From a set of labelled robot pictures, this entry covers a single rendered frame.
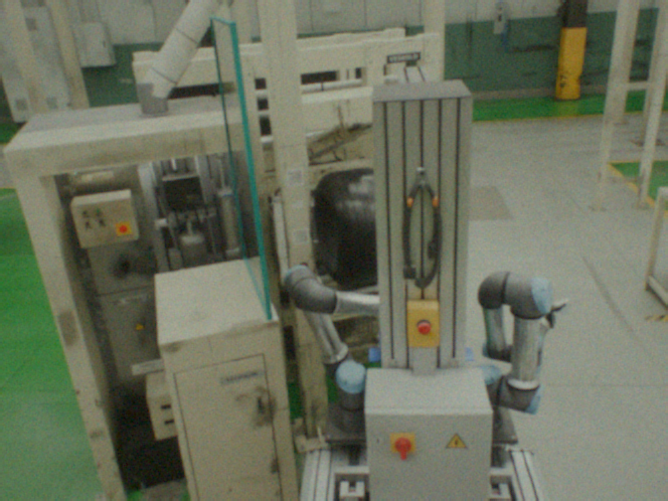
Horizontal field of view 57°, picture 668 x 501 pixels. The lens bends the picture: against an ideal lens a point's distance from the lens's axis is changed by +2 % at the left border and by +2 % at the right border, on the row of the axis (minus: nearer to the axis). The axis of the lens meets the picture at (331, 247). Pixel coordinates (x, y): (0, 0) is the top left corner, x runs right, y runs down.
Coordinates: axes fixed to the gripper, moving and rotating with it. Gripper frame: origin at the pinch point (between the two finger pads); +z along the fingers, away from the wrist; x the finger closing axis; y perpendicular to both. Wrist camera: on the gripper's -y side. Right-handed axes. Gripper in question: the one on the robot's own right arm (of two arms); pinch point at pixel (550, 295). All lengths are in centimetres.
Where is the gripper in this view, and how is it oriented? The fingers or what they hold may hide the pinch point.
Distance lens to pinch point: 265.1
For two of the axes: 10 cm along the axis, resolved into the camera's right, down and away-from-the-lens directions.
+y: 1.8, 9.2, 3.4
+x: 8.5, 0.3, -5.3
